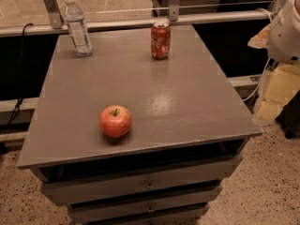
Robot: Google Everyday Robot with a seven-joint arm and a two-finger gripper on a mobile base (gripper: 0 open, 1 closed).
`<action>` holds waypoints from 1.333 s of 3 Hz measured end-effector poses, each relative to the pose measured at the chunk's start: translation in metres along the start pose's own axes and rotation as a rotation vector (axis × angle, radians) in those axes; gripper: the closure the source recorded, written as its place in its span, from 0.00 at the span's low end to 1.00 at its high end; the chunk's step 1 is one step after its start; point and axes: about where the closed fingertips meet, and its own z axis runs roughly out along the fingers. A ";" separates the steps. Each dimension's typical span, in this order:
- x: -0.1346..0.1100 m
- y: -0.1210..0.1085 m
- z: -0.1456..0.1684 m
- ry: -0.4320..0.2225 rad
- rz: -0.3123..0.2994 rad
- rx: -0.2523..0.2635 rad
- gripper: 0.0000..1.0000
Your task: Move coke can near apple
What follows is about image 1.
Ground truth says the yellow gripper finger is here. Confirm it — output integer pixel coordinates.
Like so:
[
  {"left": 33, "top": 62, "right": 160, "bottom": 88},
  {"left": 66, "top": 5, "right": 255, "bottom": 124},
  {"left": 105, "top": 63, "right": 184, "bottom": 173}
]
[
  {"left": 254, "top": 63, "right": 300, "bottom": 124},
  {"left": 247, "top": 25, "right": 270, "bottom": 49}
]

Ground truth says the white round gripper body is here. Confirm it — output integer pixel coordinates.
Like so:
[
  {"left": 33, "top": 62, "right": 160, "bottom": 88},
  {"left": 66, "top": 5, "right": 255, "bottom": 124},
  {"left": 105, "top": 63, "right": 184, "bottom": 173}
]
[{"left": 267, "top": 0, "right": 300, "bottom": 65}]

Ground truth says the top grey drawer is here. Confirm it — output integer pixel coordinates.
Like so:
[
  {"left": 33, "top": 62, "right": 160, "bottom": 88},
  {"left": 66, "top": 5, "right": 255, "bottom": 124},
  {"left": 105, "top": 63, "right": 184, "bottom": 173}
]
[{"left": 41, "top": 155, "right": 242, "bottom": 205}]

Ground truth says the black hanging cable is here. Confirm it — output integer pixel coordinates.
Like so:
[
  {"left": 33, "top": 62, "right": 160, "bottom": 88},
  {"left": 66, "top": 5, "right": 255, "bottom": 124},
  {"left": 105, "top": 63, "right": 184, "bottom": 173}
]
[{"left": 6, "top": 22, "right": 34, "bottom": 127}]

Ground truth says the red coke can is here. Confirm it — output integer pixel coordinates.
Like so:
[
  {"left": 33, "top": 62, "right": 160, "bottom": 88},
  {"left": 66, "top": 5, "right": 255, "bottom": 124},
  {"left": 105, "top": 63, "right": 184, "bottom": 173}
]
[{"left": 151, "top": 21, "right": 171, "bottom": 60}]

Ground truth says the clear plastic water bottle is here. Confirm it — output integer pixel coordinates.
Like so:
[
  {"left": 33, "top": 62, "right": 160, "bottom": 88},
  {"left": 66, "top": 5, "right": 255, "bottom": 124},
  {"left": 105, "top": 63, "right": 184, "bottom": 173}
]
[{"left": 64, "top": 0, "right": 92, "bottom": 57}]

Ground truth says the bottom grey drawer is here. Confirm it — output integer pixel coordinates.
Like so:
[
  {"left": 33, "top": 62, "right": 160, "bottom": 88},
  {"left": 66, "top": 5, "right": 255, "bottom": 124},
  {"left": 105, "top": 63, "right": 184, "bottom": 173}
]
[{"left": 83, "top": 203, "right": 209, "bottom": 225}]

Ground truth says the middle grey drawer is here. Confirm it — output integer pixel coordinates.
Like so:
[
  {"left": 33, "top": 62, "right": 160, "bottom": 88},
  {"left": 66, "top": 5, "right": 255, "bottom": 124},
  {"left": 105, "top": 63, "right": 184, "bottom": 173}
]
[{"left": 68, "top": 183, "right": 222, "bottom": 223}]

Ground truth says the grey drawer cabinet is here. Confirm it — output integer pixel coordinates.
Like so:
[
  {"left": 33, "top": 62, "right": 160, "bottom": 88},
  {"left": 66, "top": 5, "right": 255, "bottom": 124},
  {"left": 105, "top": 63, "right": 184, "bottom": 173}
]
[{"left": 17, "top": 24, "right": 263, "bottom": 225}]

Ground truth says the grey drawer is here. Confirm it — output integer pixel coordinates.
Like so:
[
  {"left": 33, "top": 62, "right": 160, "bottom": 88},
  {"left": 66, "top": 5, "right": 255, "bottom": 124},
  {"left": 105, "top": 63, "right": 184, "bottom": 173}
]
[
  {"left": 83, "top": 203, "right": 209, "bottom": 225},
  {"left": 41, "top": 155, "right": 242, "bottom": 205},
  {"left": 68, "top": 183, "right": 222, "bottom": 223}
]

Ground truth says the red apple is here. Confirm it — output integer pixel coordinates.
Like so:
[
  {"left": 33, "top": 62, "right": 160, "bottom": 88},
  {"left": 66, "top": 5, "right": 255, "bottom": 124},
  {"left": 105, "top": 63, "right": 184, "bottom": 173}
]
[{"left": 99, "top": 105, "right": 132, "bottom": 138}]

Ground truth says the metal railing frame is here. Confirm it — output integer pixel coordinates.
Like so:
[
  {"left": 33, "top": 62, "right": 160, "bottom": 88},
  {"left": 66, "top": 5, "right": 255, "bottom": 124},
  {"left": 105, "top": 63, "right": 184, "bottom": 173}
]
[{"left": 0, "top": 0, "right": 287, "bottom": 37}]

